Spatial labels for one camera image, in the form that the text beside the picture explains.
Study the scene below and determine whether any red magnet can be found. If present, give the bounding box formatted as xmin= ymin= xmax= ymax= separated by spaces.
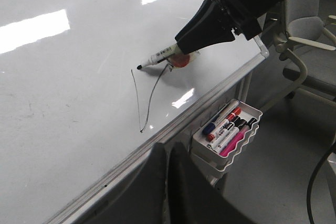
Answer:
xmin=167 ymin=51 xmax=200 ymax=69

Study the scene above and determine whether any black cable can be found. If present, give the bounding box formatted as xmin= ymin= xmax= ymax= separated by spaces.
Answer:
xmin=306 ymin=140 xmax=336 ymax=224

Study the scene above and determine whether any red capped marker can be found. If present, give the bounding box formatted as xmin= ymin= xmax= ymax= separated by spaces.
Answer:
xmin=207 ymin=107 xmax=241 ymax=142

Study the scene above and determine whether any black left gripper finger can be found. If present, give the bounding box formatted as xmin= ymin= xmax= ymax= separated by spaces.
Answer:
xmin=175 ymin=0 xmax=235 ymax=54

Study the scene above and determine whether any white black whiteboard marker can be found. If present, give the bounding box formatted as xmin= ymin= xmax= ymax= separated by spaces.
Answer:
xmin=136 ymin=44 xmax=182 ymax=70

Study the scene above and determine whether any pink marker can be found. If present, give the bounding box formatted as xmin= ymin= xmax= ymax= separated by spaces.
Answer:
xmin=219 ymin=118 xmax=258 ymax=157

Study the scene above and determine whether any grey office chair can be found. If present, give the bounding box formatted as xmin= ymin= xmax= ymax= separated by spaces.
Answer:
xmin=261 ymin=0 xmax=335 ymax=112

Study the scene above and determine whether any white marker tray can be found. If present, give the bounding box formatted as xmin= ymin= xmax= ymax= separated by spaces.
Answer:
xmin=191 ymin=99 xmax=262 ymax=180

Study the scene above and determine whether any blue capped marker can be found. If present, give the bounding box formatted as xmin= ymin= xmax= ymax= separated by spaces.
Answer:
xmin=202 ymin=99 xmax=239 ymax=135

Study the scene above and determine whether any white whiteboard with metal frame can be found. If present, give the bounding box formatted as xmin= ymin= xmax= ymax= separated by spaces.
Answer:
xmin=1 ymin=0 xmax=267 ymax=223

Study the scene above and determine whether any black capped white marker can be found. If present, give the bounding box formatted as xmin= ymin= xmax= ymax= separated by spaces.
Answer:
xmin=207 ymin=116 xmax=246 ymax=150

